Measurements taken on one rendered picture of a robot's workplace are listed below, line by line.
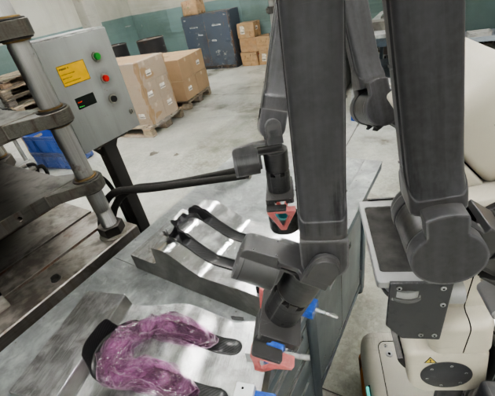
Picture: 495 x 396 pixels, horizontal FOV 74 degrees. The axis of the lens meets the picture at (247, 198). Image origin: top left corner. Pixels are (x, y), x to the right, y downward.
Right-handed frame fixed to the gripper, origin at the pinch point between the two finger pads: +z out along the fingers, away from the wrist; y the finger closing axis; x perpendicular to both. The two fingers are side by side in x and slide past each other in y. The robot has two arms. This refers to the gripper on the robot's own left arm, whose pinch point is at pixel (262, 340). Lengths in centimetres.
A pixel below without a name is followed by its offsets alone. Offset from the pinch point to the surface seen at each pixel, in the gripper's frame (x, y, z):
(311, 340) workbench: 28, -33, 43
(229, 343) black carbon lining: -2.8, -8.1, 17.8
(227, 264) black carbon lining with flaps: -7.9, -29.9, 17.2
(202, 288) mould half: -12.4, -25.4, 24.9
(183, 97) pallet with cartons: -129, -455, 155
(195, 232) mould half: -19.7, -38.8, 18.0
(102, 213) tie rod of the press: -56, -55, 40
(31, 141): -258, -288, 202
